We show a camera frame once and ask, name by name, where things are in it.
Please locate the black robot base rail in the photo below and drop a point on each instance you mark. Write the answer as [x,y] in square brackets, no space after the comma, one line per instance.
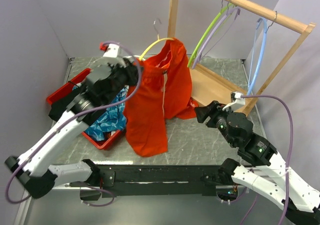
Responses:
[153,180]

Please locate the wooden clothes rack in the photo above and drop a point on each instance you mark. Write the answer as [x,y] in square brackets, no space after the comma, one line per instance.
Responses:
[208,84]

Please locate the red plastic tray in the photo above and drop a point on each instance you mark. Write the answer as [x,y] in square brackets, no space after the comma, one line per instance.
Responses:
[65,90]

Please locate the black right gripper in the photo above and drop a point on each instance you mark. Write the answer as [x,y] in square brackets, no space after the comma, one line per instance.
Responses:
[214,107]

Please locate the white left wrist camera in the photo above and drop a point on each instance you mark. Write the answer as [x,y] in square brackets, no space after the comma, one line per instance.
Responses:
[113,55]

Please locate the blue patterned shorts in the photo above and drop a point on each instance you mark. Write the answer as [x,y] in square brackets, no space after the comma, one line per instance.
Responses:
[111,120]

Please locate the orange drawstring shorts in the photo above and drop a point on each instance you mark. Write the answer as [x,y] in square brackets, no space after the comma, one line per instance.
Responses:
[165,92]

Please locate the black garment in tray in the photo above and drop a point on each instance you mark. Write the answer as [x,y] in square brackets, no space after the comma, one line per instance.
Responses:
[59,107]

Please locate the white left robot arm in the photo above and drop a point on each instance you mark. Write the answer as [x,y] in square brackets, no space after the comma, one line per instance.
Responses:
[34,169]

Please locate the green plastic hanger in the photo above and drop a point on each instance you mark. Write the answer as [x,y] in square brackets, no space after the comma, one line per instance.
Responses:
[194,53]

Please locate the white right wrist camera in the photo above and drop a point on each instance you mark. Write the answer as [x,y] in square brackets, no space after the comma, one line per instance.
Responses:
[237,102]

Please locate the purple plastic hanger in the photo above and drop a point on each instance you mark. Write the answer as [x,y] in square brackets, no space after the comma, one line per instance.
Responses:
[220,22]

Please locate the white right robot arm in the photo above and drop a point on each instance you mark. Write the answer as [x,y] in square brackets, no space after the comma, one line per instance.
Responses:
[271,177]

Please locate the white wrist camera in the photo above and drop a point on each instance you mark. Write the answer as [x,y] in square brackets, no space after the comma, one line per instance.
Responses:
[237,102]
[113,55]

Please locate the yellow plastic hanger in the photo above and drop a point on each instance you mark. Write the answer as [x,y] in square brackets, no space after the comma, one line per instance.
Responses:
[157,41]

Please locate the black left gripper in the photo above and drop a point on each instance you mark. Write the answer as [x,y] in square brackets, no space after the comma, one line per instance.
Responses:
[131,70]

